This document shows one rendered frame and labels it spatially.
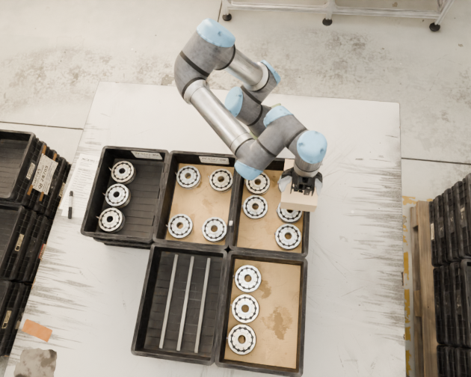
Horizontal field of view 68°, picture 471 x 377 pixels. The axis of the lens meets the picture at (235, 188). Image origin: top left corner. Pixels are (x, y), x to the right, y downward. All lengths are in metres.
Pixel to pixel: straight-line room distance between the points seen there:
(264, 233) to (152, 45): 2.16
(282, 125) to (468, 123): 2.16
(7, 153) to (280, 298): 1.79
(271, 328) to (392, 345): 0.50
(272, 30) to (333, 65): 0.60
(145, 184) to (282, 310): 0.79
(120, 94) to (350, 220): 1.35
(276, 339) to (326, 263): 0.40
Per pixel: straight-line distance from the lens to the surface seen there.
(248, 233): 1.45
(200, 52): 1.15
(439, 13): 3.30
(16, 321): 2.48
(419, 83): 3.02
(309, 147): 0.90
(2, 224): 2.44
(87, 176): 1.88
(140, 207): 1.58
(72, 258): 1.79
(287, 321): 1.42
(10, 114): 3.34
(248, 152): 0.98
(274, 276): 1.43
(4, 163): 2.45
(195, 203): 1.52
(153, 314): 1.48
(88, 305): 1.72
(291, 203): 1.19
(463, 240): 2.04
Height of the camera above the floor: 2.25
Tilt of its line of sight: 69 degrees down
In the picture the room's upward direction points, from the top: 12 degrees counter-clockwise
